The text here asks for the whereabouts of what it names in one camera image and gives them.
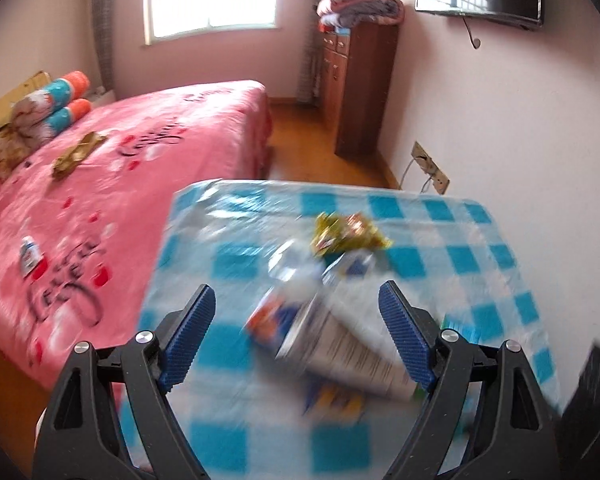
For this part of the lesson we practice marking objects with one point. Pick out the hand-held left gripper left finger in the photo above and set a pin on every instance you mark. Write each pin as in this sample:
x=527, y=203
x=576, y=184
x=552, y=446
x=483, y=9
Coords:
x=190, y=330

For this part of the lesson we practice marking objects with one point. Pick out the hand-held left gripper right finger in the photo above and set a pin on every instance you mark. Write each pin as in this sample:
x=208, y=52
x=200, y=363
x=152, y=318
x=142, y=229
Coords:
x=405, y=330

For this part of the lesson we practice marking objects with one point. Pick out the white printed snack packet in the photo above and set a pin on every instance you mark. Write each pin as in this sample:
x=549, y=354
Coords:
x=350, y=345

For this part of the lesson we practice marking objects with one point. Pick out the clear plastic bottle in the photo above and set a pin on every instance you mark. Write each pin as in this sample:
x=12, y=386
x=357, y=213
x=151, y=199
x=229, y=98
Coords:
x=297, y=262

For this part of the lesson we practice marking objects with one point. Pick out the blue checked plastic tablecloth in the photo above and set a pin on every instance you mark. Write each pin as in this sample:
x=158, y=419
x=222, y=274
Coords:
x=430, y=240

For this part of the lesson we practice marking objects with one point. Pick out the small yellow blue packet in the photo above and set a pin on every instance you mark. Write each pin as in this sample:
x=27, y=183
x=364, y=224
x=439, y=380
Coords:
x=332, y=400

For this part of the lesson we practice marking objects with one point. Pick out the yellow red snack bag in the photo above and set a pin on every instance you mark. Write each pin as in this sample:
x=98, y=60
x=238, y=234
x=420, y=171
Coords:
x=350, y=235

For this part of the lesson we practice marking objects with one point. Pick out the bed with pink printed blanket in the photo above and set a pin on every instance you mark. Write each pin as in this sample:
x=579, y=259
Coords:
x=155, y=160

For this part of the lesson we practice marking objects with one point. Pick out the small white snack packet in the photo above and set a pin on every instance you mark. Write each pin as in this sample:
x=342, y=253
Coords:
x=30, y=255

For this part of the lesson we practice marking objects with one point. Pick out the gold foil wrapper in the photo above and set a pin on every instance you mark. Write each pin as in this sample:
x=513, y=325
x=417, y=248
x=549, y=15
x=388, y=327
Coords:
x=75, y=155

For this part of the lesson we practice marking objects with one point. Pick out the brown wooden cabinet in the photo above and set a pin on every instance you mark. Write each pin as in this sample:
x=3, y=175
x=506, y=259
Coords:
x=365, y=95

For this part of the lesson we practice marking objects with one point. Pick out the orange teal bolster pillow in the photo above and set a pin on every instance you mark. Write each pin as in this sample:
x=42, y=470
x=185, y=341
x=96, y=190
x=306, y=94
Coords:
x=60, y=120
x=62, y=90

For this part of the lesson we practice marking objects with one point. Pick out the brown floral pillow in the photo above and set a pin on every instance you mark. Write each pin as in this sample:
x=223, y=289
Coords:
x=7, y=150

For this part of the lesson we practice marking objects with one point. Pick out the grey patterned curtain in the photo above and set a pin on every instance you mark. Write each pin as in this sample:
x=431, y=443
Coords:
x=103, y=25
x=307, y=60

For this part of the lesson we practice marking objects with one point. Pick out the yellow bed headboard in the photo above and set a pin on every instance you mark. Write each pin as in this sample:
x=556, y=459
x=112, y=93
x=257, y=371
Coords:
x=0, y=105

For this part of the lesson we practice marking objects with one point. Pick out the folded patterned quilt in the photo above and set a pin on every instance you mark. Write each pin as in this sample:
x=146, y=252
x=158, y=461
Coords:
x=360, y=7

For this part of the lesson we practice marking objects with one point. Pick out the beige wall socket plate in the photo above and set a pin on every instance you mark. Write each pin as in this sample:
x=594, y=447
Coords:
x=430, y=165

